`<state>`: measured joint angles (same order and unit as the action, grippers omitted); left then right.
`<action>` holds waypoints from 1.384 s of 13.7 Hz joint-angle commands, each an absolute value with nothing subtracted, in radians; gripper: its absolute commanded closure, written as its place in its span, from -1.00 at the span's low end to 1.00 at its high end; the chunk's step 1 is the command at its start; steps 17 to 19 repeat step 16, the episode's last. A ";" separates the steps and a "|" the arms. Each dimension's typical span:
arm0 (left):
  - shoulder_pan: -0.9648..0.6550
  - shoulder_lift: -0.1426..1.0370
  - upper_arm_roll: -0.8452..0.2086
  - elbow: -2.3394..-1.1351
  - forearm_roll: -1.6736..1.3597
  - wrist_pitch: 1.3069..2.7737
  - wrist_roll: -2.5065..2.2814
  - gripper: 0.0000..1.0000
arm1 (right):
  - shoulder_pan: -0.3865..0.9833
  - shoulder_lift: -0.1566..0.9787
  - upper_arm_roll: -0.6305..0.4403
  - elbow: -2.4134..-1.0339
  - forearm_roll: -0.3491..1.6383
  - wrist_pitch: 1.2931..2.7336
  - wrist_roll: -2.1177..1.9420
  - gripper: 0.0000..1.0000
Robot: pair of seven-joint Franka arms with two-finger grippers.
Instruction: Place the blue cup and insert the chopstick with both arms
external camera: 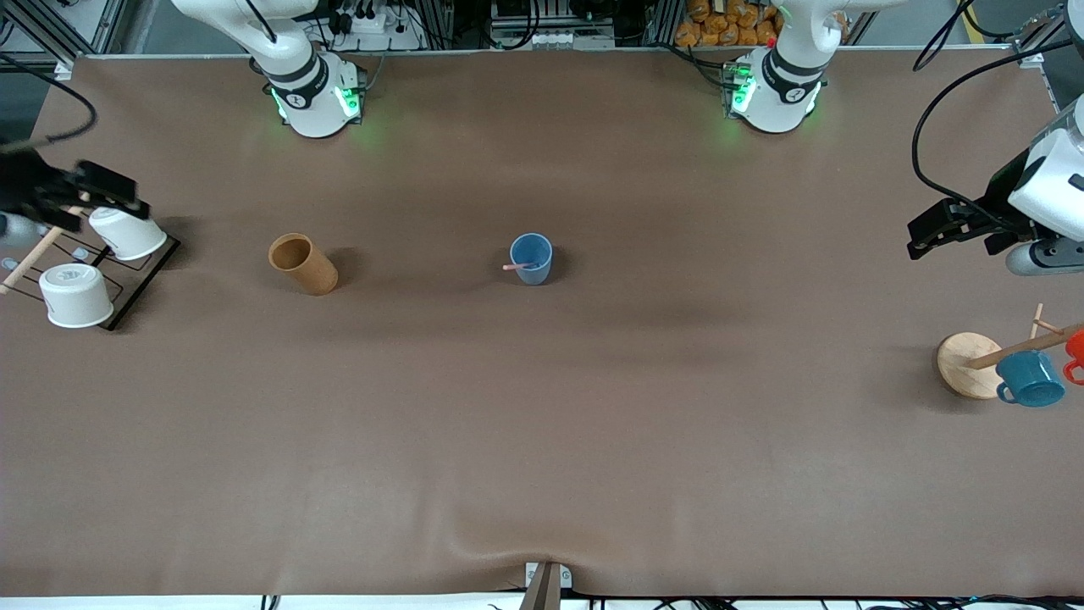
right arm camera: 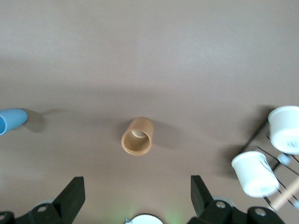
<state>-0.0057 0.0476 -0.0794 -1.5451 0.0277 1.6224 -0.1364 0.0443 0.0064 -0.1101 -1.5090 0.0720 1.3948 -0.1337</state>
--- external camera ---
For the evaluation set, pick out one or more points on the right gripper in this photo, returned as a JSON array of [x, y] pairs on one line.
[[25, 182]]

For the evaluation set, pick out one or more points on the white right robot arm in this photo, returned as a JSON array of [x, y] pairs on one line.
[[313, 102]]

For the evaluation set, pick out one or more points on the blue plastic cup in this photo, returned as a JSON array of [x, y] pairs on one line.
[[533, 275]]

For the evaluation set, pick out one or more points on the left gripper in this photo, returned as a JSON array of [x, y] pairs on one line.
[[1001, 192]]

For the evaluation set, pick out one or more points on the white power strip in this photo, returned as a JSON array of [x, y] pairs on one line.
[[368, 21]]

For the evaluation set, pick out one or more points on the brown cylindrical chopstick holder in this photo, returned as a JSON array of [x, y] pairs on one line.
[[313, 271]]

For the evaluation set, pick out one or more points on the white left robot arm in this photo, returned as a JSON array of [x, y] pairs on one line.
[[779, 93]]

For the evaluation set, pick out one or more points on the wooden mug tree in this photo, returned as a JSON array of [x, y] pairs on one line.
[[965, 364]]

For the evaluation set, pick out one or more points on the white upturned cup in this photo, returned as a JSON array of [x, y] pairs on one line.
[[76, 296], [131, 237]]

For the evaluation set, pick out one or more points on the metal table edge clamp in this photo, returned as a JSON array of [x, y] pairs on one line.
[[544, 589]]

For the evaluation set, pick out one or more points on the teal enamel mug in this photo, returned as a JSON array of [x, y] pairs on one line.
[[1033, 381]]

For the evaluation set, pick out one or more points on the bag of orange bread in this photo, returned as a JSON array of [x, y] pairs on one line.
[[728, 30]]

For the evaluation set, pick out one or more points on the brown leather table mat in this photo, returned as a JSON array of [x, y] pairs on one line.
[[542, 424]]

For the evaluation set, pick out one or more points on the red mug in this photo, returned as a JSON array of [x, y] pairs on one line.
[[1077, 347]]

